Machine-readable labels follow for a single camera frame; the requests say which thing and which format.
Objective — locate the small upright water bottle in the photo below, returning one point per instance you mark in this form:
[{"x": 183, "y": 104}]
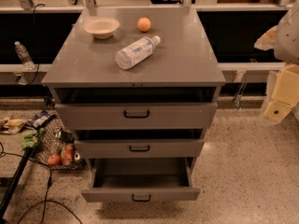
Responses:
[{"x": 24, "y": 56}]

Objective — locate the red snack package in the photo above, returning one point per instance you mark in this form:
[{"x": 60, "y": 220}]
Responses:
[{"x": 67, "y": 155}]

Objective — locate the blue snack bag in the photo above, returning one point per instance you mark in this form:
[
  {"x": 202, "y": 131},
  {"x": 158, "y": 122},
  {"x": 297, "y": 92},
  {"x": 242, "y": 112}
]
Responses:
[{"x": 40, "y": 119}]

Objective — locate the red apple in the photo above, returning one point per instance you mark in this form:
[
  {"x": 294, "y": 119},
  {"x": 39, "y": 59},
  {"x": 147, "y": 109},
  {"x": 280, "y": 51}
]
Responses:
[{"x": 54, "y": 160}]

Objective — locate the grey drawer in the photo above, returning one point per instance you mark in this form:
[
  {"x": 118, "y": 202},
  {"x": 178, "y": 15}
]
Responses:
[
  {"x": 141, "y": 181},
  {"x": 116, "y": 117},
  {"x": 153, "y": 143}
]

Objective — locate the black pole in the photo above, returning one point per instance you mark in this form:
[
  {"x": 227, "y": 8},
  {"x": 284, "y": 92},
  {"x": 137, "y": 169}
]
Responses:
[{"x": 10, "y": 183}]

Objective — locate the green chip bag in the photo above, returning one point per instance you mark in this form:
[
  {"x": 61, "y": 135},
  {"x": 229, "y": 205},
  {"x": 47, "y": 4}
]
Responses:
[{"x": 31, "y": 138}]

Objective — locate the grey top drawer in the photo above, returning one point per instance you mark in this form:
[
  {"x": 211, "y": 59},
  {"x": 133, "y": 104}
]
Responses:
[{"x": 116, "y": 117}]

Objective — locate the wire mesh basket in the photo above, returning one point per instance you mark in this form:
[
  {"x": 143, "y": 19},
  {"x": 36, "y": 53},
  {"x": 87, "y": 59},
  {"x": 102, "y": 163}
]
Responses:
[{"x": 49, "y": 144}]

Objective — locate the grey middle drawer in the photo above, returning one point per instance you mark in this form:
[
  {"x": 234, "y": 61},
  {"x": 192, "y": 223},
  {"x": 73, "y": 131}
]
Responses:
[{"x": 153, "y": 143}]

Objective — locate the padded gripper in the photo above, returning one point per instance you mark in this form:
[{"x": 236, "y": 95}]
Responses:
[{"x": 288, "y": 39}]

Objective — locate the clear plastic water bottle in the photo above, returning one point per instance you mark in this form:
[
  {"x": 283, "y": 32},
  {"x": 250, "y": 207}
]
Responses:
[{"x": 136, "y": 52}]

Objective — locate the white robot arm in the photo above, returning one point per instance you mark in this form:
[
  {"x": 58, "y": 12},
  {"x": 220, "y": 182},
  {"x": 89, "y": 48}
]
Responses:
[{"x": 286, "y": 47}]

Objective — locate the grey drawer cabinet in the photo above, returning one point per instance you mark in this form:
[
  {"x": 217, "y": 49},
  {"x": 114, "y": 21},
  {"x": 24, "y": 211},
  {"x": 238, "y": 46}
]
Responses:
[{"x": 137, "y": 86}]

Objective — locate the beige paper bowl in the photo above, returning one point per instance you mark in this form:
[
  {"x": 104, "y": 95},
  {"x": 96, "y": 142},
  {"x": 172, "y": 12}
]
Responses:
[{"x": 101, "y": 28}]

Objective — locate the orange fruit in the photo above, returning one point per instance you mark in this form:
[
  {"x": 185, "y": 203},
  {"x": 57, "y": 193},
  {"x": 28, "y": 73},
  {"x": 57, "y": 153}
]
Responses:
[{"x": 144, "y": 24}]

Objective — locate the grey bottom drawer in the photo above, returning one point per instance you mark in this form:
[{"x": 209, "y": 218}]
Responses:
[{"x": 141, "y": 181}]

